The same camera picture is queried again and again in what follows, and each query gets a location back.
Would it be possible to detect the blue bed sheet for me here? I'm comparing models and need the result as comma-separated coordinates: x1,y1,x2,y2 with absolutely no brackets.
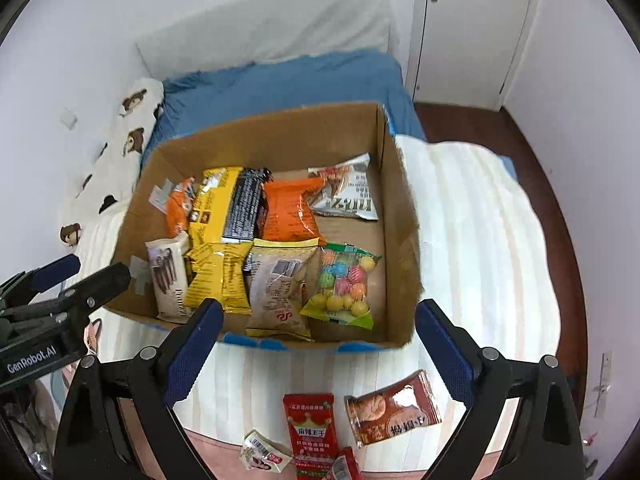
140,50,518,181

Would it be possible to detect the beige snack packet yellow trim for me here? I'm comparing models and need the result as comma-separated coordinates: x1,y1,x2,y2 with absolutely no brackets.
245,239,321,343

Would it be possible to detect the printed blue cardboard box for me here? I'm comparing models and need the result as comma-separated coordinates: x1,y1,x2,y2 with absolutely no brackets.
109,102,425,353

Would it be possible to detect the orange snack packet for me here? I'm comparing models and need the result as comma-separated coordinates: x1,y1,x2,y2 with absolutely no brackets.
261,177,326,243
165,176,198,238

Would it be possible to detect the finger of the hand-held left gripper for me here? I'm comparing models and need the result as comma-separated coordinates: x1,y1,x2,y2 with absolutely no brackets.
20,262,132,328
0,254,81,307

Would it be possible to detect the colourful candy ball bag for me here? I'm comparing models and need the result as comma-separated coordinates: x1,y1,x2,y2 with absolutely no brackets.
299,242,383,331

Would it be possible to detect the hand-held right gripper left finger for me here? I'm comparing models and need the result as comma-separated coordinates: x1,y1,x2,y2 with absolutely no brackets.
52,298,225,480

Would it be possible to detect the cat printed blanket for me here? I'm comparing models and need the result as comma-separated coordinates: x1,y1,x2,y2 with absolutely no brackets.
50,135,586,480

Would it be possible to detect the white nut snack packet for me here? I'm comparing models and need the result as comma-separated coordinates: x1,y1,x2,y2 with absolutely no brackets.
306,153,379,221

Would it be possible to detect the black snack bar packet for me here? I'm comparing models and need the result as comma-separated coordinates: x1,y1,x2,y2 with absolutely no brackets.
222,167,273,241

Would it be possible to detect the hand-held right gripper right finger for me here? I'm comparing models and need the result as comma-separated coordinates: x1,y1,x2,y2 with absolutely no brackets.
415,299,586,480

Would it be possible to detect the white door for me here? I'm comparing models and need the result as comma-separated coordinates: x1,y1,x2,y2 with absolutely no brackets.
405,0,543,111

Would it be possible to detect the long red snack packet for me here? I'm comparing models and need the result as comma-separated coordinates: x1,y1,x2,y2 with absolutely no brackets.
282,392,337,480

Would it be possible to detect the brown snack packet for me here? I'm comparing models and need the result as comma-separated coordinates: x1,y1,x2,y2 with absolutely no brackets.
344,370,443,448

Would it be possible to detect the small white snack packet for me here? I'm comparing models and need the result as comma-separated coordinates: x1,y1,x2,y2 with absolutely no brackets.
240,430,293,473

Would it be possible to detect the bear printed white pillow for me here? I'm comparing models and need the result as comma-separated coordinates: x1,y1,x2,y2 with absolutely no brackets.
59,77,166,251

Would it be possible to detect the wall outlet with cable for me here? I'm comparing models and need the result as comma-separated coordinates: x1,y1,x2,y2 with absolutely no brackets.
592,350,614,419

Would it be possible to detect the large yellow snack packet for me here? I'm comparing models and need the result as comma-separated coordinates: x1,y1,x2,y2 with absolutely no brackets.
187,166,246,246

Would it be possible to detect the white chocolate stick packet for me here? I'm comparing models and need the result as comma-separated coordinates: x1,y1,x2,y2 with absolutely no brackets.
145,232,196,325

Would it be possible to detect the small red snack packet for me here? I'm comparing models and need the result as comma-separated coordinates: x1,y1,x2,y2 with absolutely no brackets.
327,447,363,480

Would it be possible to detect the small yellow snack packet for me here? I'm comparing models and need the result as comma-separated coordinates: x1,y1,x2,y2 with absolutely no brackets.
182,241,253,315

